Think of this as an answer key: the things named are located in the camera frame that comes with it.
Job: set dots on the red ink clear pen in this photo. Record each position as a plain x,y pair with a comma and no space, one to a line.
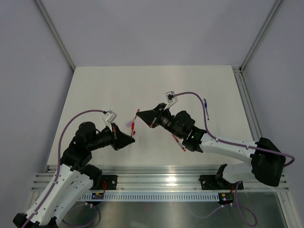
178,142

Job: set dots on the pink highlighter cap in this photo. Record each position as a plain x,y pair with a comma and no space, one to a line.
129,124

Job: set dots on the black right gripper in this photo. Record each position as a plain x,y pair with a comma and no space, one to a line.
154,116

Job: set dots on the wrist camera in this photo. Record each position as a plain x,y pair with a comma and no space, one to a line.
109,117
171,99

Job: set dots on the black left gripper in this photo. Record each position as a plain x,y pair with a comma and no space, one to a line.
116,134

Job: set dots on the white slotted cable duct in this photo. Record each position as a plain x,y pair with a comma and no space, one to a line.
155,197

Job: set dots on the left circuit board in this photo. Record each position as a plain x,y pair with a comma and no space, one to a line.
97,196

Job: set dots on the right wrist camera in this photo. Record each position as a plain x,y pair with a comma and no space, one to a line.
171,99

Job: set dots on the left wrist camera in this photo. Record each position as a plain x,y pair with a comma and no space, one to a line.
109,117

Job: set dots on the right circuit board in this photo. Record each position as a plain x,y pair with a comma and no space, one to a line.
226,197

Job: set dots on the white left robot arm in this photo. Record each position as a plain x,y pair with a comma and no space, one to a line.
74,176

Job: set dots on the circuit board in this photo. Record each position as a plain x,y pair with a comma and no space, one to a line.
226,197
97,196

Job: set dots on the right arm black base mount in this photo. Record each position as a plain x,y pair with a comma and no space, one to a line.
209,182

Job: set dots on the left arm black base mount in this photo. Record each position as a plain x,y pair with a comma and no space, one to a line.
107,181

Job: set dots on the red grip gel pen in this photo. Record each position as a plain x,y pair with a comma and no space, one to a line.
132,128

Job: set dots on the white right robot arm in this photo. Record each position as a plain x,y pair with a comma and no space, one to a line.
263,156

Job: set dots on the blue grip gel pen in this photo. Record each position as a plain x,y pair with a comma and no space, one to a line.
206,108

